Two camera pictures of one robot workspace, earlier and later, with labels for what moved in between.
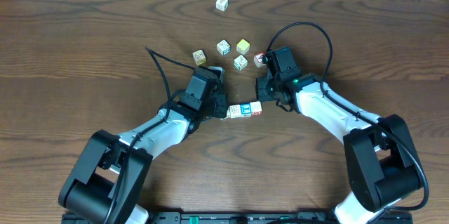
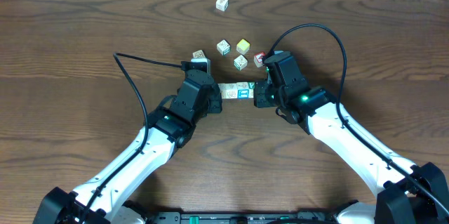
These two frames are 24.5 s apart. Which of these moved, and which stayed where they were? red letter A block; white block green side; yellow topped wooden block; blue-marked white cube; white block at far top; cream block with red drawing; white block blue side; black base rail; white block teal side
Moved: cream block with red drawing; blue-marked white cube; white block blue side
Stayed: white block teal side; yellow topped wooden block; white block at far top; black base rail; red letter A block; white block green side
